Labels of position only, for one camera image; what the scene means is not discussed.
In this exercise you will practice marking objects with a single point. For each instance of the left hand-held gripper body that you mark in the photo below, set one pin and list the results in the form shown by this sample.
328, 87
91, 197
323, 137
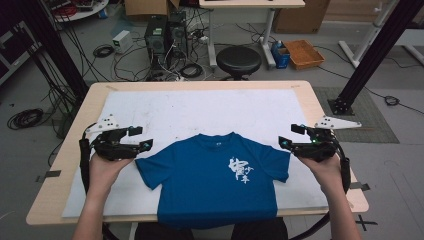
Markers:
113, 146

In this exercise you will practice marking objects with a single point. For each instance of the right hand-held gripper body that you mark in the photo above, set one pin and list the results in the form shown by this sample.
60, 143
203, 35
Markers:
316, 146

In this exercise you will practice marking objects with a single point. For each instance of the blue t-shirt with white print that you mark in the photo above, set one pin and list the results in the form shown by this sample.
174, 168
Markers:
200, 180

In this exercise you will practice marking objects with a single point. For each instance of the person's left hand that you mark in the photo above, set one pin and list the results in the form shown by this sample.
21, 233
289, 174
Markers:
103, 176

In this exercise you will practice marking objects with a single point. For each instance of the person's right hand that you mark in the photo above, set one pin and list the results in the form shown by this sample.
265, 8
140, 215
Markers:
328, 176

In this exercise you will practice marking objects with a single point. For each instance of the grey floor mat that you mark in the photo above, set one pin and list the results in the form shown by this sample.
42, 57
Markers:
366, 126

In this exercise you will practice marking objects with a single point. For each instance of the black tape strip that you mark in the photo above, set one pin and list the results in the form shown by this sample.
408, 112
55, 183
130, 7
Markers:
360, 186
50, 174

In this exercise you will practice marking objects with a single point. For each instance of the white table mat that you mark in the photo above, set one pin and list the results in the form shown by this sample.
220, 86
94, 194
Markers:
200, 110

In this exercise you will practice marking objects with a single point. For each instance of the blue box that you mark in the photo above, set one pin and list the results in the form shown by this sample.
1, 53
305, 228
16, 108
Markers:
280, 56

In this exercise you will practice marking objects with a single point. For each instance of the orange tray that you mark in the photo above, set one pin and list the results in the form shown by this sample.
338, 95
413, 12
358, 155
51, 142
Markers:
303, 54

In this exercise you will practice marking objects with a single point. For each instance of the small white device box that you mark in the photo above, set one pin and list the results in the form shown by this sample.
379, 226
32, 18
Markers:
122, 40

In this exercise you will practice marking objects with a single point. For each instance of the black round stool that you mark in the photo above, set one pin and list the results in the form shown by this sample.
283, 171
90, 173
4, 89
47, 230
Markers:
238, 60

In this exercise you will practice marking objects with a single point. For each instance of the black computer tower green sticker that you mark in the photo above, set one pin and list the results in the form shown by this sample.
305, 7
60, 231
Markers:
155, 40

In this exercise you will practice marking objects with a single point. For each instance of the black metal stand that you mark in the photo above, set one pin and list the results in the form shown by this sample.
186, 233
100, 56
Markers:
376, 50
56, 43

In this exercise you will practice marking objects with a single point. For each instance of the large closed cardboard box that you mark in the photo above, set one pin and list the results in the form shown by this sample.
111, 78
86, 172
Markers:
300, 15

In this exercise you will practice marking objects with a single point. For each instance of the white metal stand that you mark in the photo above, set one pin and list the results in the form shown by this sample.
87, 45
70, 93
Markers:
370, 33

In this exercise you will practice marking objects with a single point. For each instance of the open cardboard box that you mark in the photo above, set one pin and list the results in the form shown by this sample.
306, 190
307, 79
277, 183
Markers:
146, 7

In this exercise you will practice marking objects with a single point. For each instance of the round white table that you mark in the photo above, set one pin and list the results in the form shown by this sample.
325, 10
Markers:
86, 11

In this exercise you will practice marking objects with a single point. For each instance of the white desk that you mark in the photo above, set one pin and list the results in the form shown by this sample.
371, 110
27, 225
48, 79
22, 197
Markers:
250, 3

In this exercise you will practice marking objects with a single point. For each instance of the dark equipment rack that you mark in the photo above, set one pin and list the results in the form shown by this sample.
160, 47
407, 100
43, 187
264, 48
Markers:
15, 50

